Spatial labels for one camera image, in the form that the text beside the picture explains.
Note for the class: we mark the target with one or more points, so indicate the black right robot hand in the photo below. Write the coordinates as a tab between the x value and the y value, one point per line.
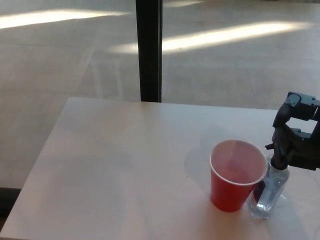
300	152

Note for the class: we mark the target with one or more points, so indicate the clear soap bottle black pump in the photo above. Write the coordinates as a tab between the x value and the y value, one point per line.
268	190

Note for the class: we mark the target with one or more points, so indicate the red plastic cup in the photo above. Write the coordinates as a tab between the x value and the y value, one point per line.
227	192

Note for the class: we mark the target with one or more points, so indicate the black window frame post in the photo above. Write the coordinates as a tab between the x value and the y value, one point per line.
149	50

